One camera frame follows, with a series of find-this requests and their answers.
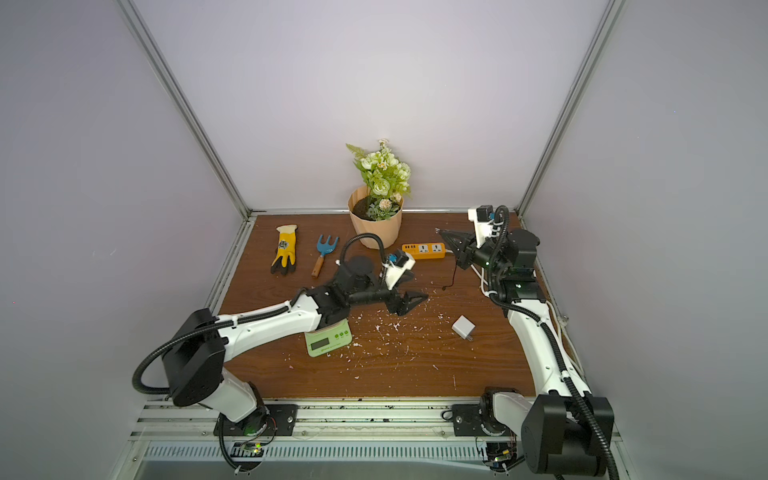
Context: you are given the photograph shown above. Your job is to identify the orange power strip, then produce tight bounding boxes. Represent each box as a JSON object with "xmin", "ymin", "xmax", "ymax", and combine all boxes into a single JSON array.
[{"xmin": 401, "ymin": 242, "xmax": 446, "ymax": 260}]

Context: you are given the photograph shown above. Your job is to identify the green electronic scale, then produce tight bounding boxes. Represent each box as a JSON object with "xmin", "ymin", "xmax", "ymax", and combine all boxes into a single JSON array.
[{"xmin": 304, "ymin": 319, "xmax": 352, "ymax": 358}]

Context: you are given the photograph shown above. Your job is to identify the white usb charger adapter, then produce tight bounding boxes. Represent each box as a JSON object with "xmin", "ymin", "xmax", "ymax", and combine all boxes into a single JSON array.
[{"xmin": 452, "ymin": 315, "xmax": 476, "ymax": 341}]

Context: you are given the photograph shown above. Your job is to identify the beige flower pot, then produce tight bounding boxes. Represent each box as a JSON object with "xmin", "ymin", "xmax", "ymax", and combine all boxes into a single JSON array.
[{"xmin": 348, "ymin": 185, "xmax": 403, "ymax": 248}]

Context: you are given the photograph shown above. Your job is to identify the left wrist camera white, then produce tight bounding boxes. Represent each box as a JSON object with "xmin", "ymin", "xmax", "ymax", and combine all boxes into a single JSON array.
[{"xmin": 383, "ymin": 249, "xmax": 416, "ymax": 290}]

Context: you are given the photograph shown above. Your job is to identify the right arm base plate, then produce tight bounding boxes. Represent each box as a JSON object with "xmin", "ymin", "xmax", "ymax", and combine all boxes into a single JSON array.
[{"xmin": 447, "ymin": 404, "xmax": 516, "ymax": 437}]

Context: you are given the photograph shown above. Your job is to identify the blue garden hand rake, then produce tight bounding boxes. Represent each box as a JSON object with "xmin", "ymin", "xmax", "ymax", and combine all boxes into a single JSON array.
[{"xmin": 311, "ymin": 235, "xmax": 339, "ymax": 278}]

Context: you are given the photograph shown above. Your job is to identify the green white artificial flowers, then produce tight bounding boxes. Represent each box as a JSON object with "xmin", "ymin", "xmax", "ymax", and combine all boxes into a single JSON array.
[{"xmin": 346, "ymin": 139, "xmax": 411, "ymax": 221}]

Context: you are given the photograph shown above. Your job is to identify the yellow black gardening glove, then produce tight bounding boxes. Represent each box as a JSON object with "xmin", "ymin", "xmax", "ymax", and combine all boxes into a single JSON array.
[{"xmin": 270, "ymin": 224, "xmax": 298, "ymax": 275}]

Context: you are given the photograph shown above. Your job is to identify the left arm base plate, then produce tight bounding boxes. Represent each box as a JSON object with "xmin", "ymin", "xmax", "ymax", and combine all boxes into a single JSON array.
[{"xmin": 214, "ymin": 403, "xmax": 298, "ymax": 438}]

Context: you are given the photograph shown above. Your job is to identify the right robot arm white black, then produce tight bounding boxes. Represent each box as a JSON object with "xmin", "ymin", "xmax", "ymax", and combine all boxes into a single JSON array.
[{"xmin": 439, "ymin": 205, "xmax": 620, "ymax": 479}]

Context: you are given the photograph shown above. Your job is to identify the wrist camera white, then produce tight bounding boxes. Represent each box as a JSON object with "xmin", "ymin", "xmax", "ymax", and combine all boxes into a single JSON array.
[
  {"xmin": 383, "ymin": 249, "xmax": 416, "ymax": 290},
  {"xmin": 468, "ymin": 205, "xmax": 498, "ymax": 248}
]

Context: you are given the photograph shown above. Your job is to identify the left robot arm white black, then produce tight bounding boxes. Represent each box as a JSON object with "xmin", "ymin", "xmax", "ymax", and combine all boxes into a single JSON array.
[{"xmin": 131, "ymin": 249, "xmax": 428, "ymax": 423}]

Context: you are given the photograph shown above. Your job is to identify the aluminium front rail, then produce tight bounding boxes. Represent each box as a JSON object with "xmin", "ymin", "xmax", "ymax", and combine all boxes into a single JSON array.
[{"xmin": 130, "ymin": 397, "xmax": 509, "ymax": 442}]

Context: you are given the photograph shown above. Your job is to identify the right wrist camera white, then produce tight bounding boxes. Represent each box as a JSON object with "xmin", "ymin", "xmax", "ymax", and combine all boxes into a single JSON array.
[{"xmin": 468, "ymin": 205, "xmax": 498, "ymax": 248}]

